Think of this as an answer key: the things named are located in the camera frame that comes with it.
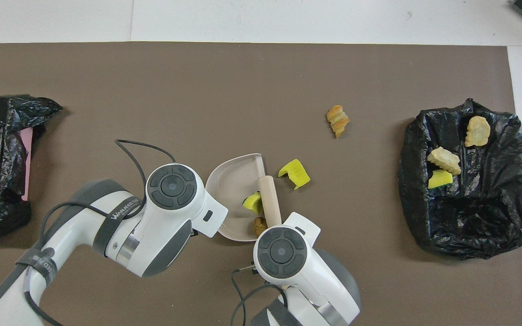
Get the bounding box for beige plastic dustpan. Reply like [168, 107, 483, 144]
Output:
[205, 153, 271, 242]

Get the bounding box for yellow sponge wedge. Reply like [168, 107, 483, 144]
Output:
[242, 192, 264, 215]

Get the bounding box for beige hand brush black bristles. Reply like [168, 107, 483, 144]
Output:
[258, 176, 283, 227]

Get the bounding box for notched yellow sponge piece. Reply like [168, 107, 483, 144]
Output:
[278, 159, 311, 190]

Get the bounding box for long twisted croissant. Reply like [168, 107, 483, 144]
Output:
[327, 105, 350, 138]

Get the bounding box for yellow sponge piece green-backed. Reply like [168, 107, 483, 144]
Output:
[428, 169, 454, 190]

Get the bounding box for beige torn bread piece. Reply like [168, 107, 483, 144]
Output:
[427, 146, 462, 175]

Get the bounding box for small golden croissant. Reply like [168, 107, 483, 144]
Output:
[465, 116, 491, 147]

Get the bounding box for pink plastic bin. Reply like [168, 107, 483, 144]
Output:
[20, 128, 34, 201]

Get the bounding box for open black trash bag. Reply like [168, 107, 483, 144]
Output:
[398, 98, 522, 260]

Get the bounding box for brown table mat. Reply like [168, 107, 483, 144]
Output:
[0, 42, 522, 326]

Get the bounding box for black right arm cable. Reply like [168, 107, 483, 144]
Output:
[230, 267, 289, 326]

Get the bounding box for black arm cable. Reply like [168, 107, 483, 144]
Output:
[230, 267, 289, 326]
[23, 139, 178, 326]

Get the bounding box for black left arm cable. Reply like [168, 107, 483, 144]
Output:
[23, 139, 178, 326]

